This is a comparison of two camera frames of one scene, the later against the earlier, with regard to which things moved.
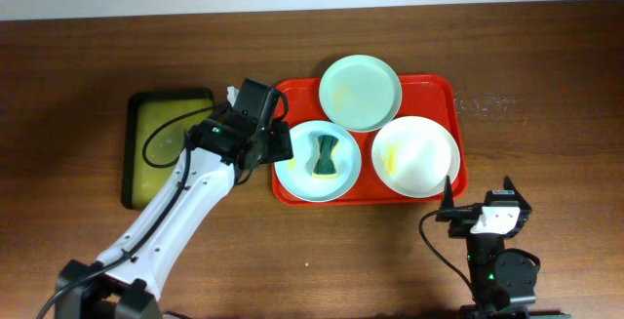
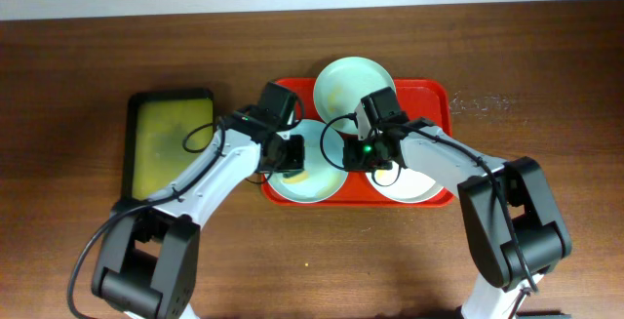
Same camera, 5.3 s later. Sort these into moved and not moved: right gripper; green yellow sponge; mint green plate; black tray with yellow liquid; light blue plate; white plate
Moved: right gripper; green yellow sponge; white plate; light blue plate
Not moved: mint green plate; black tray with yellow liquid
